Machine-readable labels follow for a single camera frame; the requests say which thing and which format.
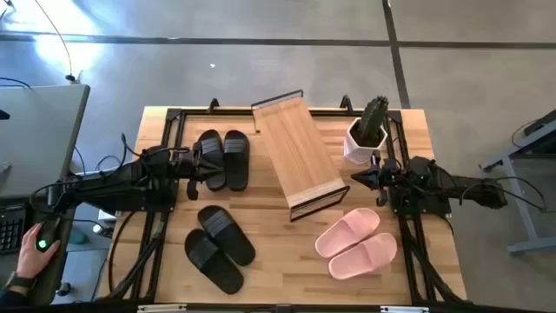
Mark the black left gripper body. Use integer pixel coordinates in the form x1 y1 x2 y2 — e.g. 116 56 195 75
175 147 206 182

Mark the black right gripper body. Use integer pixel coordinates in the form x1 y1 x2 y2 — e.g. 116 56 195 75
381 156 407 195

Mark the black rubber slide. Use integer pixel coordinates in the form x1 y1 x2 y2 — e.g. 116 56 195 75
197 129 228 193
222 130 252 193
196 204 257 268
183 228 246 296

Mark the pink rubber slide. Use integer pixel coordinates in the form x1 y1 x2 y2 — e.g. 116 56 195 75
327 231 399 282
314 207 382 261

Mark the person's forearm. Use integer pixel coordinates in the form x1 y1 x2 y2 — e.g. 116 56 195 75
0 284 31 308

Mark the white hexagonal plant pot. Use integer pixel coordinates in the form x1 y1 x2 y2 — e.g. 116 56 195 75
343 116 389 166

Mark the green cactus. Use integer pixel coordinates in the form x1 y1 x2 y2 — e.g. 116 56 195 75
356 95 390 137

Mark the small bottle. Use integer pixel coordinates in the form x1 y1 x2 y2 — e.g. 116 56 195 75
91 223 115 240

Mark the teal object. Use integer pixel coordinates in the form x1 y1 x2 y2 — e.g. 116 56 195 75
67 228 90 246

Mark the grey office desk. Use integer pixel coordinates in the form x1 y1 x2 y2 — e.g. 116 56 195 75
0 83 91 308

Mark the grey metal-legged desk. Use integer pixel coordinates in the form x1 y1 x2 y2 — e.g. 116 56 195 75
479 108 556 256

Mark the black computer mouse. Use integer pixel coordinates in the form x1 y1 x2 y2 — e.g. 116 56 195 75
34 219 63 254

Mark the black flat device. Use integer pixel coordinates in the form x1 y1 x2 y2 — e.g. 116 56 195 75
522 108 556 137

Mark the person's hand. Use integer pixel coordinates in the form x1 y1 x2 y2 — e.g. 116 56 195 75
16 222 63 280

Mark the black keyboard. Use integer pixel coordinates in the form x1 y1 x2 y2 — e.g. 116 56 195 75
0 205 27 256

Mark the person's wristwatch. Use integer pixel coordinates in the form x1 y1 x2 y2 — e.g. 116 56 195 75
4 270 38 292

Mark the black aluminium table frame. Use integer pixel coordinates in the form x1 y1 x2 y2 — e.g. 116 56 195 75
93 94 473 313

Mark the wooden shelf black metal frame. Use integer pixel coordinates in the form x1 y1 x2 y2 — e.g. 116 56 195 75
250 89 352 223

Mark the thick black cable loop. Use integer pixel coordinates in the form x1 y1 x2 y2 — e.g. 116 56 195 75
106 210 134 303

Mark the silver metal bracket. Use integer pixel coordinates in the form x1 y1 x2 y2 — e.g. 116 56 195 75
380 305 431 313
137 303 189 313

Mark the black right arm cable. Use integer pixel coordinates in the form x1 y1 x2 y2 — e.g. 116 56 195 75
458 175 556 215

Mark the thin black floor cable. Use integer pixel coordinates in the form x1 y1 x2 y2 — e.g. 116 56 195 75
32 0 83 85

